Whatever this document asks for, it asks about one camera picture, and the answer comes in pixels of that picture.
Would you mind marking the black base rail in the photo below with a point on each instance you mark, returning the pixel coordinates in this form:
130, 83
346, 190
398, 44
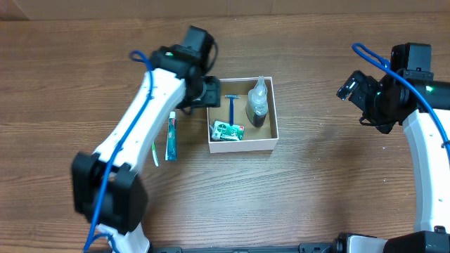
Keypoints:
308, 247

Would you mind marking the white cardboard box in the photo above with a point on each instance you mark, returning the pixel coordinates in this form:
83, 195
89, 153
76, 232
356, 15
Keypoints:
254, 139

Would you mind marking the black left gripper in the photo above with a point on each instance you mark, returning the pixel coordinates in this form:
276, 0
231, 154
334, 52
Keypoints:
214, 93

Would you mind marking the clear dark liquid bottle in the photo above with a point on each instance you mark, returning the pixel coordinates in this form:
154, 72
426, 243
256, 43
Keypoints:
257, 104

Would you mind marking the teal toothpaste tube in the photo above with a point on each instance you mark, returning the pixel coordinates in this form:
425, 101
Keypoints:
171, 153

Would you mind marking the blue disposable razor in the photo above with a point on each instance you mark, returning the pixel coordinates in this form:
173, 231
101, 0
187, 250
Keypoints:
231, 98

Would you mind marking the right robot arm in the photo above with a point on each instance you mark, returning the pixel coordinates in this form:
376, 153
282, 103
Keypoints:
408, 95

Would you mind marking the green toothbrush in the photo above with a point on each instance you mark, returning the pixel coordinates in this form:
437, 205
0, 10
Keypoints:
154, 154

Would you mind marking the green soap packet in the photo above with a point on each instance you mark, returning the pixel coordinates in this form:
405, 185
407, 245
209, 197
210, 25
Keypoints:
223, 131

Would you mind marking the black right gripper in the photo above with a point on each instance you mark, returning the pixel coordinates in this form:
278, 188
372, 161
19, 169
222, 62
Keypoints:
384, 121

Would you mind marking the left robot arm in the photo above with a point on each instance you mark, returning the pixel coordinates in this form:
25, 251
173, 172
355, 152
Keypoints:
107, 187

